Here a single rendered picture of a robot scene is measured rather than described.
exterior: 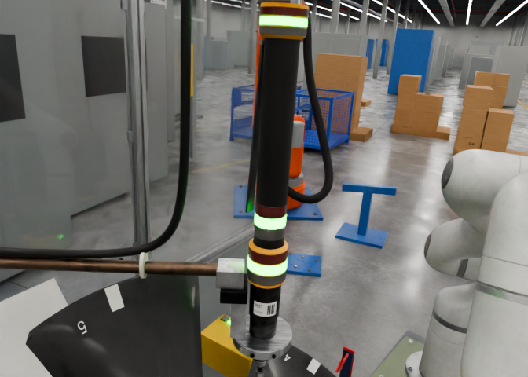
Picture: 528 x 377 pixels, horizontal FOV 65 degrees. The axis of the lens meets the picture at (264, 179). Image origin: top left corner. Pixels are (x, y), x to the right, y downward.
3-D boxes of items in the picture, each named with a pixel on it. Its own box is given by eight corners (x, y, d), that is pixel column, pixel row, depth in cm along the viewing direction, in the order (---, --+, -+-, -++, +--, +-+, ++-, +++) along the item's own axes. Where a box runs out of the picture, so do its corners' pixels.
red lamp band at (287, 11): (260, 13, 35) (261, 5, 35) (259, 16, 40) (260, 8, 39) (310, 16, 36) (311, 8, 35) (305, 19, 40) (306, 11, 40)
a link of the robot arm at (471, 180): (486, 290, 103) (418, 272, 109) (493, 246, 107) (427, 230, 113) (559, 213, 60) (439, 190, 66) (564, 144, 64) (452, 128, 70)
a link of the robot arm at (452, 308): (433, 300, 114) (452, 219, 107) (509, 322, 107) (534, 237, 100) (430, 323, 103) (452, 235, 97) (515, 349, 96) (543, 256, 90)
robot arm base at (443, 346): (428, 345, 124) (441, 290, 119) (493, 386, 110) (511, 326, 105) (390, 369, 113) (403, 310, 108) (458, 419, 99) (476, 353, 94)
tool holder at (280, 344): (212, 359, 45) (214, 282, 42) (218, 318, 52) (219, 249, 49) (294, 361, 46) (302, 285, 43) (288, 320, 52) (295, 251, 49)
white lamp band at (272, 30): (259, 34, 36) (259, 24, 36) (258, 34, 40) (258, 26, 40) (309, 36, 36) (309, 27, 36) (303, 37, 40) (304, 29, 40)
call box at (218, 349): (198, 365, 108) (199, 331, 105) (222, 344, 116) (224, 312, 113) (248, 395, 100) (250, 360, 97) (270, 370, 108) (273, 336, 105)
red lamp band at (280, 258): (247, 264, 43) (248, 254, 43) (247, 244, 47) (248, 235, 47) (289, 265, 43) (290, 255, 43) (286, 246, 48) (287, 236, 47)
